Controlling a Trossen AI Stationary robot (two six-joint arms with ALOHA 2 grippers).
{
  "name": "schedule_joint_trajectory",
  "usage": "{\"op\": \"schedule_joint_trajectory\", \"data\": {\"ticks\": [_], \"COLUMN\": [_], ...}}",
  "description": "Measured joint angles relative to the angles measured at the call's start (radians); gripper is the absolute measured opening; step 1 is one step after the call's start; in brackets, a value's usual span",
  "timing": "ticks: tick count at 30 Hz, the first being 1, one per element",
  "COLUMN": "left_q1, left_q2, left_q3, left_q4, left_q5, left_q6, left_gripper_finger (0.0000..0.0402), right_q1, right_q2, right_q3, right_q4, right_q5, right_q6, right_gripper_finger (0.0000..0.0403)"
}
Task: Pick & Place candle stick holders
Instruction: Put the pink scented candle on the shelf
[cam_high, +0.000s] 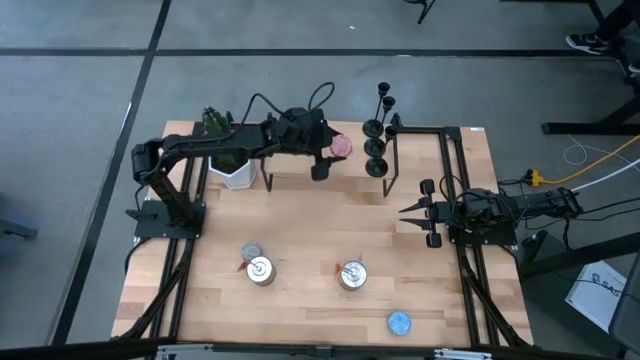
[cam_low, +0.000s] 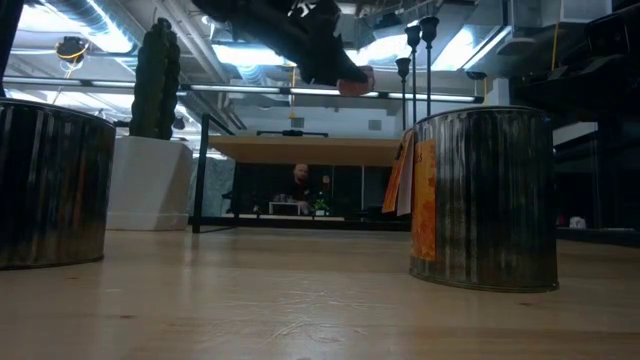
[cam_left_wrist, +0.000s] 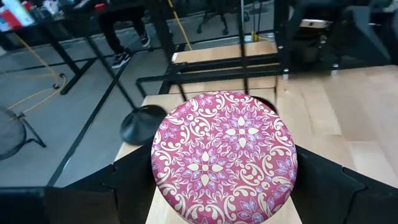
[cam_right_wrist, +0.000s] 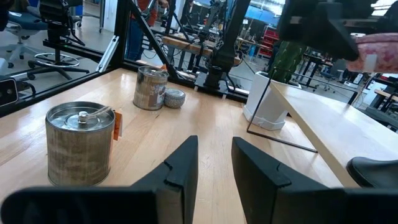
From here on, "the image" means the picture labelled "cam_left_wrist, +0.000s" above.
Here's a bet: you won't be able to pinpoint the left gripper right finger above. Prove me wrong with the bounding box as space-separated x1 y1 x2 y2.
290 146 398 224

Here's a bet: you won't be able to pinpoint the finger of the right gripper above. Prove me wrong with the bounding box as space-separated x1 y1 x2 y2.
340 6 391 65

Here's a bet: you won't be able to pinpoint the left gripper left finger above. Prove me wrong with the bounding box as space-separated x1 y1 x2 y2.
66 145 156 224

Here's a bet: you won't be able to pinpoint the short black candlestick holder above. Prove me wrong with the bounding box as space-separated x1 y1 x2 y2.
83 35 169 146

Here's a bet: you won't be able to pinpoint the pink patterned round tin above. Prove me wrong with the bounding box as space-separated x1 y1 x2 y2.
150 91 299 224

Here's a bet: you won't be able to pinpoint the wooden shelf riser black legs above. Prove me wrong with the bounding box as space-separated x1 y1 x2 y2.
114 90 299 224

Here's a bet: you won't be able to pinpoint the black floor fan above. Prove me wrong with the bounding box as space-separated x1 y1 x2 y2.
0 106 47 162

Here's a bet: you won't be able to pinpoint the black office chair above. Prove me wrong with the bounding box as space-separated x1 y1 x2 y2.
197 0 230 35

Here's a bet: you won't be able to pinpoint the black office desk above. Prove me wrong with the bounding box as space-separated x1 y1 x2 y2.
0 0 187 96

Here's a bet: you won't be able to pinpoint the person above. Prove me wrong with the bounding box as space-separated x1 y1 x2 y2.
98 4 150 70

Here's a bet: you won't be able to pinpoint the red cup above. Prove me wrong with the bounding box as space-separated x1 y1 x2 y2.
0 7 22 32

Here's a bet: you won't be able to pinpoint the white cup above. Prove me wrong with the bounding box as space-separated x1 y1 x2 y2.
2 0 35 27

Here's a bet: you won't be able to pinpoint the yellow floor cable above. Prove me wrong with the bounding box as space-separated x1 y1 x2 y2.
6 32 68 118

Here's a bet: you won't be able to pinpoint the black aluminium frame rails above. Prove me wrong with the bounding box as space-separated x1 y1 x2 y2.
136 52 290 97

